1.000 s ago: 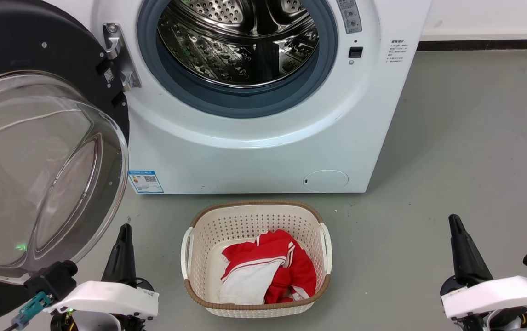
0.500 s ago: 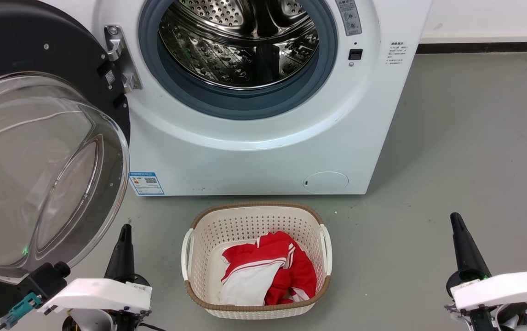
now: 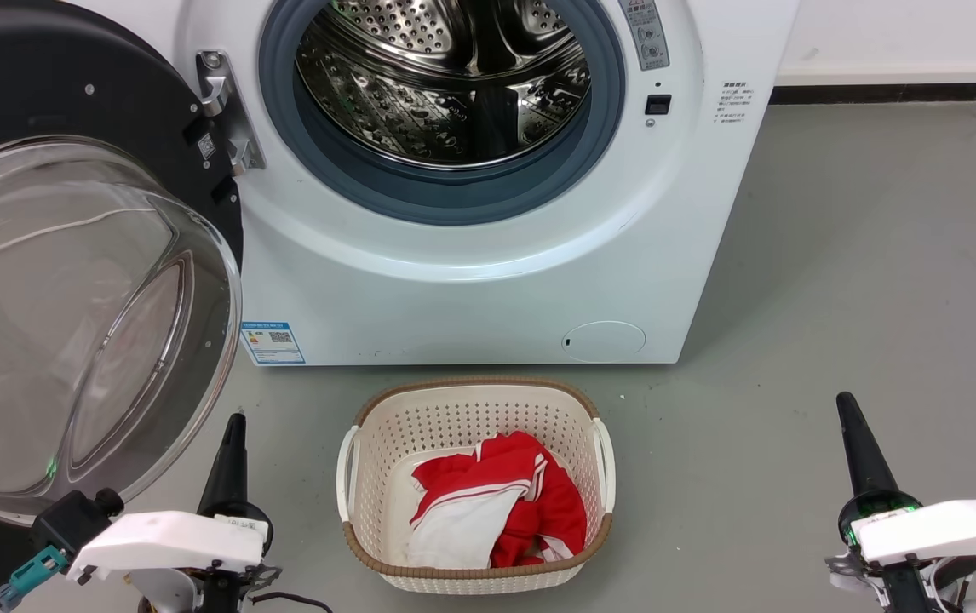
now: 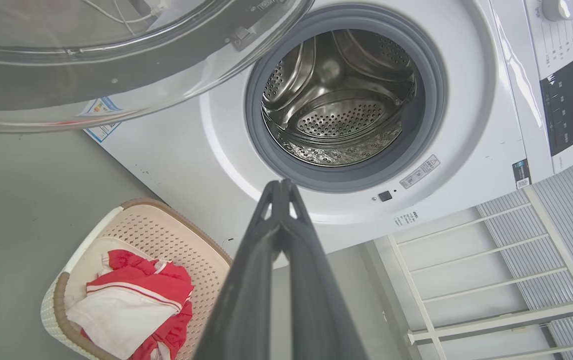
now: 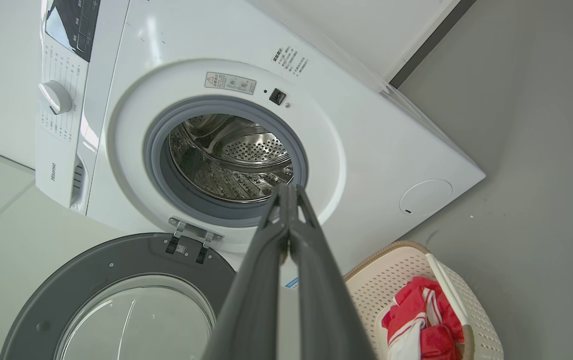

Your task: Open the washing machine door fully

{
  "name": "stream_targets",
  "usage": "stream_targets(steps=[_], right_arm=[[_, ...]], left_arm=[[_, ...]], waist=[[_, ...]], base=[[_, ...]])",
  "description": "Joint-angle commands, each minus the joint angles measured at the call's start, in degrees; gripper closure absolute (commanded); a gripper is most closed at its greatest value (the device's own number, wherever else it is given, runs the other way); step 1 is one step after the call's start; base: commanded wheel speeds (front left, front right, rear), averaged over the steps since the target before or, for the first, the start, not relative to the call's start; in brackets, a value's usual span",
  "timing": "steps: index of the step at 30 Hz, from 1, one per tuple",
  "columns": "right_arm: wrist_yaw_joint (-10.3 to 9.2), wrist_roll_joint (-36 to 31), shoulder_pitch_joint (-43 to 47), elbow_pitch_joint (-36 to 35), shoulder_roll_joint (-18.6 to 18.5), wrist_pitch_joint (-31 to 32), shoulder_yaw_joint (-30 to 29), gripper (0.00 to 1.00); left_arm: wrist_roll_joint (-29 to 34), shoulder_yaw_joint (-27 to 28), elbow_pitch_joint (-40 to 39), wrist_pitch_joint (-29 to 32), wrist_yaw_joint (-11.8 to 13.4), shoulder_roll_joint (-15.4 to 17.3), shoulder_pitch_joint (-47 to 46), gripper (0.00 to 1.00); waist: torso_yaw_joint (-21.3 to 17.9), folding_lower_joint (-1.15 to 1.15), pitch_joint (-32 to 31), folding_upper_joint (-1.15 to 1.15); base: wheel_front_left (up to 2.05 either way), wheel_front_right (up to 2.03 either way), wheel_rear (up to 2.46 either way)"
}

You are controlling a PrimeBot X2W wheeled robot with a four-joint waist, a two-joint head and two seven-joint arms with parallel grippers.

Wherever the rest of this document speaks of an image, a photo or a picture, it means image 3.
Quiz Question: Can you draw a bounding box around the round white filter cover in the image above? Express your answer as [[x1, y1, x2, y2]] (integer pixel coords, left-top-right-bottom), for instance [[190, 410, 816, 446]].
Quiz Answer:
[[561, 320, 647, 364]]

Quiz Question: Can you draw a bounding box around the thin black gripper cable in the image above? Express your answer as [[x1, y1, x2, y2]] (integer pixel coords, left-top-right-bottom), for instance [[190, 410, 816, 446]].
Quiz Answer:
[[250, 591, 336, 613]]

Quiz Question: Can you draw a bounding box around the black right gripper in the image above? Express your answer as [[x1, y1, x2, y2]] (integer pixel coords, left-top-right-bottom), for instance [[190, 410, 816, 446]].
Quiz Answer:
[[824, 392, 976, 613]]

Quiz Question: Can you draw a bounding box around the silver metal door hinge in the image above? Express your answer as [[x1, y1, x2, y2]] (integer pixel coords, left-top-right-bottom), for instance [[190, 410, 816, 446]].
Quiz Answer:
[[195, 49, 267, 177]]

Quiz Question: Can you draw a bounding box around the blue energy label sticker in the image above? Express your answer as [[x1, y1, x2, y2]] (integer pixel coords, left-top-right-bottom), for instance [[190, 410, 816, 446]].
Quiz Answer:
[[239, 321, 307, 366]]

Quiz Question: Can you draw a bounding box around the white front-load washing machine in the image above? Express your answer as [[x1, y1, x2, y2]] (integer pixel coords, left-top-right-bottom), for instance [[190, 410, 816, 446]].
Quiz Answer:
[[62, 0, 801, 367]]

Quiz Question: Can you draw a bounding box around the grey instruction sticker strip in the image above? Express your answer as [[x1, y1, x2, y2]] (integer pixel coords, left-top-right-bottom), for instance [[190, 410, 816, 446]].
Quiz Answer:
[[619, 0, 671, 72]]

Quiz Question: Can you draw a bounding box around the teal cable connector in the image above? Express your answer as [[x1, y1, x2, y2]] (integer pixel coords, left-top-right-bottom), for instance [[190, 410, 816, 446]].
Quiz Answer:
[[0, 545, 69, 613]]

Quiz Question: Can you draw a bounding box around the stainless steel washer drum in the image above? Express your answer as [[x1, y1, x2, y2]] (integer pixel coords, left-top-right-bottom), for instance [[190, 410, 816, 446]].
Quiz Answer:
[[296, 0, 593, 171]]

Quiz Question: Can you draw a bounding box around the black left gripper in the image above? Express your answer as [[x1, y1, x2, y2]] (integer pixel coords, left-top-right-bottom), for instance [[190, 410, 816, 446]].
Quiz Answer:
[[124, 413, 282, 613]]

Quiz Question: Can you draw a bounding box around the red and white garment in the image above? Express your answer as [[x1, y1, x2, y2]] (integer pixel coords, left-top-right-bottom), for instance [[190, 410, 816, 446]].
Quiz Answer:
[[407, 431, 588, 570]]

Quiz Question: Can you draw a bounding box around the small printed warning text label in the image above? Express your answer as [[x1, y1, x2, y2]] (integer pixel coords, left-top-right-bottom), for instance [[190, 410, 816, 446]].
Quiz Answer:
[[715, 80, 753, 126]]

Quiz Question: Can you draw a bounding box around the black round glass washer door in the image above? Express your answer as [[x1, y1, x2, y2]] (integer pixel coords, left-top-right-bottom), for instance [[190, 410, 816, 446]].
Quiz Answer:
[[0, 0, 245, 610]]

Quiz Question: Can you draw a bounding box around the cream plastic laundry basket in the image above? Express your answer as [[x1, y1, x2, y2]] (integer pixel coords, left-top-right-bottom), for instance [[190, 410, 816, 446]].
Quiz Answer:
[[336, 377, 617, 595]]

